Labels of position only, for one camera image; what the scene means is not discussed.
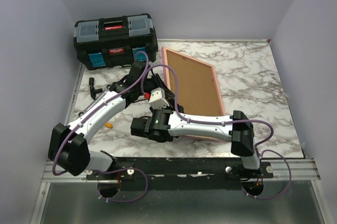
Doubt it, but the pink picture frame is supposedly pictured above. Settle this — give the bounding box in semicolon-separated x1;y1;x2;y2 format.
162;47;226;116

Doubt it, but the yellow handled screwdriver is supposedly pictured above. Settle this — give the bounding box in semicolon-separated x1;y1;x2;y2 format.
105;123;113;129

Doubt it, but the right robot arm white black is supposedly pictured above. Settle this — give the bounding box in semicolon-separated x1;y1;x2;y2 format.
131;87;262;178

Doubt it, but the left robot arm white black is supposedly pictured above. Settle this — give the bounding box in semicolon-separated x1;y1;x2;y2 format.
48;61;167;179

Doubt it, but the black plastic toolbox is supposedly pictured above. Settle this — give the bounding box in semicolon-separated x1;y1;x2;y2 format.
73;13;158;71

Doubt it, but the silver ratchet wrench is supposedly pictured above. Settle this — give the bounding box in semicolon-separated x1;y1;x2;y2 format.
78;95;102;117

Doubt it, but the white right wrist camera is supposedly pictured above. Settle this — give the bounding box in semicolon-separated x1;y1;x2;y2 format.
149;87;170;109

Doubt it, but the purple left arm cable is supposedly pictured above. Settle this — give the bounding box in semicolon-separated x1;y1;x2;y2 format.
51;51;151;203

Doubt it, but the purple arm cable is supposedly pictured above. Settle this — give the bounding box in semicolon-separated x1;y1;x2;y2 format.
51;51;151;203
141;63;292;200

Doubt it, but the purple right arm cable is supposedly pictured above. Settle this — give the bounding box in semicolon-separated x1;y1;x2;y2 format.
141;63;292;200

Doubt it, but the black T-handle tool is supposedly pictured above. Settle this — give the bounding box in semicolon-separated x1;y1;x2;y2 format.
88;77;103;100

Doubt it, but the black mounting base plate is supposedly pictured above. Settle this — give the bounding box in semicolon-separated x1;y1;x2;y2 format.
86;157;273;191

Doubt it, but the aluminium rail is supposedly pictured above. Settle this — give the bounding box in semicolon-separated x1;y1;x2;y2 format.
264;159;321;181

